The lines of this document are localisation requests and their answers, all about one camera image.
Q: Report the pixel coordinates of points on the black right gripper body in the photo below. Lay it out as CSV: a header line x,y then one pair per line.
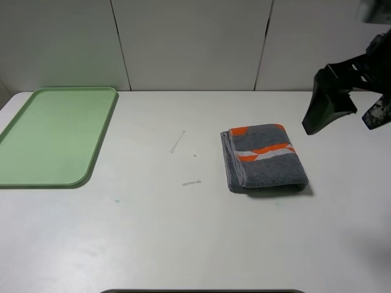
x,y
369,71

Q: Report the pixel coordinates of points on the light green plastic tray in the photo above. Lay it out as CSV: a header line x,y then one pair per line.
x,y
53,141

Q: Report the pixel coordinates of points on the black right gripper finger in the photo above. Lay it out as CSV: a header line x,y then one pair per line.
x,y
330,101
378,114

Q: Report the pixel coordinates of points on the grey towel with orange pattern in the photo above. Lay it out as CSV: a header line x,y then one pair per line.
x,y
261,157

